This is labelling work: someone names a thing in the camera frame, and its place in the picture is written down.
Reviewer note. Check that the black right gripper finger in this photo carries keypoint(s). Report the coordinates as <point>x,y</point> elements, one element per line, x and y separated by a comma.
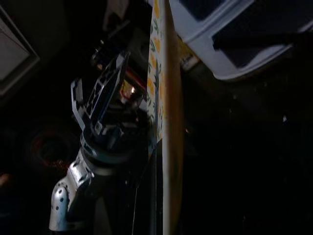
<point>156,195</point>

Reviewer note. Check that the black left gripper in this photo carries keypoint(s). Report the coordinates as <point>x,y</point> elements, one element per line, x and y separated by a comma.
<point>132,107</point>

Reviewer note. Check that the yellow floral print plate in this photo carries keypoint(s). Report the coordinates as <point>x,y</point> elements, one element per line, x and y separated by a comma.
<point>156,68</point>

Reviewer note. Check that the white tiered plastic container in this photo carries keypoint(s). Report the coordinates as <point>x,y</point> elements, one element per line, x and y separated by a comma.
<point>234,73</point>

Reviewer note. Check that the grey panelled cabinet door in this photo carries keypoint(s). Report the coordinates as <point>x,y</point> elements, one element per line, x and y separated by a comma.
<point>14,54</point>

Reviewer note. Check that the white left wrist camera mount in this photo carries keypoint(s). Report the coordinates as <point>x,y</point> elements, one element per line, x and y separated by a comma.
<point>75,98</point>

